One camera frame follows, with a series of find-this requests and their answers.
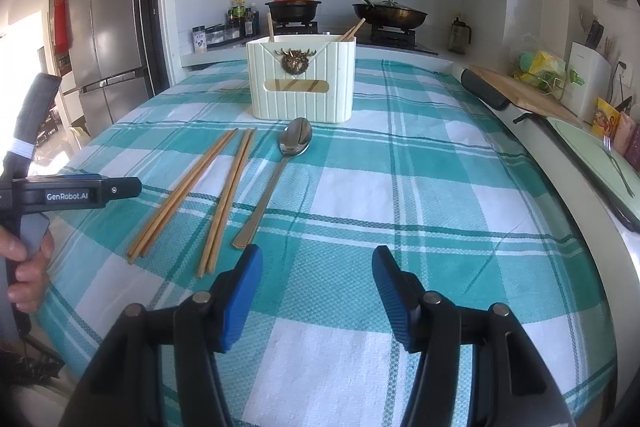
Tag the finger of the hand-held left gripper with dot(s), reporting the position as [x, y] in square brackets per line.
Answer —
[125, 188]

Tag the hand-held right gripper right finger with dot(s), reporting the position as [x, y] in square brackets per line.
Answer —
[392, 297]

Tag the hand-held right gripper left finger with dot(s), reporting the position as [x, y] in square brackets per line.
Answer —
[240, 297]

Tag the cream ribbed utensil holder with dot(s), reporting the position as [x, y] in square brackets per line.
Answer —
[325, 67]

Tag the person's left hand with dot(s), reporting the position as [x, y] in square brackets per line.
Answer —
[30, 277]

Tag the teal plaid tablecloth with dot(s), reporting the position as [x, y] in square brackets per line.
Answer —
[400, 207]

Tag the white-labelled spice jar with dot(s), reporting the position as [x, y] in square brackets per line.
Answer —
[199, 39]

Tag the silver refrigerator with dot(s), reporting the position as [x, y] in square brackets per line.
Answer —
[110, 7]

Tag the small dark sauce bottle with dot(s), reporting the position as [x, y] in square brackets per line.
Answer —
[230, 19]

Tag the dark soy sauce bottle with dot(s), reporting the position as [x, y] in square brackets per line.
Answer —
[250, 24]

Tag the yellow-capped sauce bottle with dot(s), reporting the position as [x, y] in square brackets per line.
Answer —
[237, 14]

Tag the black rolled mat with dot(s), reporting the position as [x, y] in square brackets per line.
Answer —
[482, 89]

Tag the pale green electric pan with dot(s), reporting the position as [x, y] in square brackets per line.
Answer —
[580, 147]

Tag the wooden cutting board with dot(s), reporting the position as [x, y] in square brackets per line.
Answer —
[520, 92]

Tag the black clay pot, red lid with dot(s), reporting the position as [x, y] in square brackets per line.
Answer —
[295, 9]

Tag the black gas cooktop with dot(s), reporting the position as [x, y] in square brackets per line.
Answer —
[400, 42]

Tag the steel fork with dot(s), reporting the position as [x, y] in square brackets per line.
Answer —
[620, 172]

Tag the dark glass pitcher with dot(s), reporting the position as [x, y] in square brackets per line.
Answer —
[459, 37]

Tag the yellow green plastic bags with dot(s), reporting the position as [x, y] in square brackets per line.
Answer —
[542, 64]

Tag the yellow printed cup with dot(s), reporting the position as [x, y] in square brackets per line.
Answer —
[605, 119]

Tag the dark wok with glass lid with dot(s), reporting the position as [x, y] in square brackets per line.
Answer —
[390, 14]

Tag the pink cup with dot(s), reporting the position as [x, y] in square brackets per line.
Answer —
[626, 137]

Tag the white knife block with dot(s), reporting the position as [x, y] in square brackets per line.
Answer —
[590, 77]

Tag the red wall hanging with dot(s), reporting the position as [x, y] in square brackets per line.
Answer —
[60, 24]

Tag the white wall socket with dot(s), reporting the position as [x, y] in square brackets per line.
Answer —
[620, 69]

